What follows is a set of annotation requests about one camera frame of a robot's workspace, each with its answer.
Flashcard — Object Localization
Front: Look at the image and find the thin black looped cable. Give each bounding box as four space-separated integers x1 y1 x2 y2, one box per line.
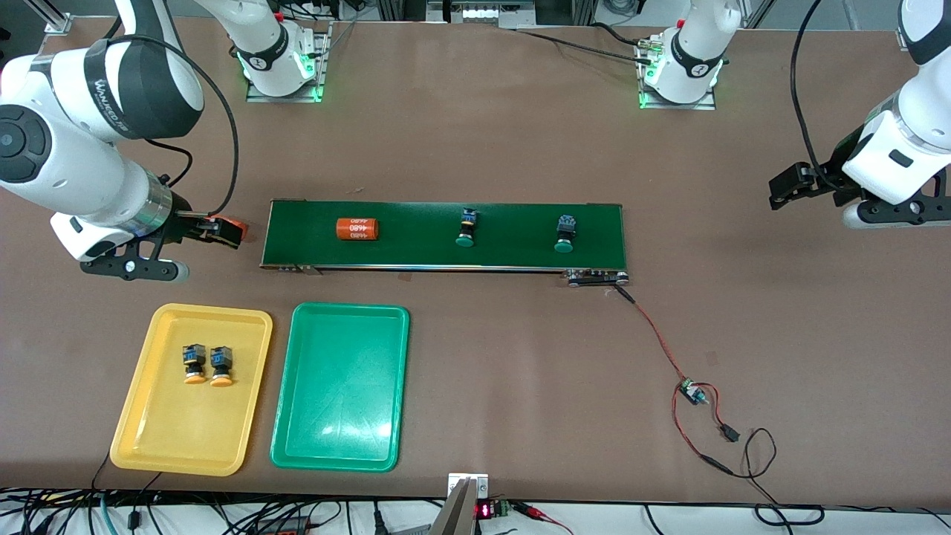
732 427 825 527

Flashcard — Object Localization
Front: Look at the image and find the yellow-capped push button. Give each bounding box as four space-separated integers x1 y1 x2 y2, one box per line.
209 346 234 388
182 343 208 385

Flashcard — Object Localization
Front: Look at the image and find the white power strip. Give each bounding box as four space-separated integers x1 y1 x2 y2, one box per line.
427 0 536 29

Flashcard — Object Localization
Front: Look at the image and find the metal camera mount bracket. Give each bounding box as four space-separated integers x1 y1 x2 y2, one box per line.
429 472 490 535

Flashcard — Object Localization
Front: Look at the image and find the black cable bundle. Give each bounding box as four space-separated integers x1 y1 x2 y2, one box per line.
0 487 447 535

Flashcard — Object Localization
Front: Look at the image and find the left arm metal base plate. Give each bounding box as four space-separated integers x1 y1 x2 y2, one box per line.
639 37 718 111

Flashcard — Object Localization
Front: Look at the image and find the green plastic tray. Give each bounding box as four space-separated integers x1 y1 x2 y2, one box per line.
270 302 411 473

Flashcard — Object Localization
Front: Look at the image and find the red black twisted conveyor cable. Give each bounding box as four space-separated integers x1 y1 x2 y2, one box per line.
614 285 690 385

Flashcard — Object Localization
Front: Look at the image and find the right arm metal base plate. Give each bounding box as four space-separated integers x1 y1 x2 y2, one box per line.
247 22 331 103

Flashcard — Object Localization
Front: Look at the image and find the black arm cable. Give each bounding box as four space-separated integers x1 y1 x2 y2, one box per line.
104 33 241 218
789 0 844 190

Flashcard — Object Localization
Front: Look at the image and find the yellow plastic tray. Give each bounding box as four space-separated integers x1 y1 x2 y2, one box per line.
109 302 273 477

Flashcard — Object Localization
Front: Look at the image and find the black cable on table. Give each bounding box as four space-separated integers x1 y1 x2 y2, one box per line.
513 22 658 66

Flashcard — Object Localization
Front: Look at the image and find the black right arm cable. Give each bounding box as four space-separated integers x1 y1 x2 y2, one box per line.
104 33 241 218

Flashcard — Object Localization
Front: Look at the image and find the red black power lead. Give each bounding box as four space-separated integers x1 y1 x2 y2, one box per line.
672 383 744 476

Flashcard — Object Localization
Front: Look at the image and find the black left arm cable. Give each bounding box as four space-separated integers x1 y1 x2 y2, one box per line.
789 0 844 190

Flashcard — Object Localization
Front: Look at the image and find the red alligator clip lead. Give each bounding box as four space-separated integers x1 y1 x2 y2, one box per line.
514 502 574 535

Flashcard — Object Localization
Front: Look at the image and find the green conveyor belt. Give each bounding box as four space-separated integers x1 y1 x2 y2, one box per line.
259 199 632 288

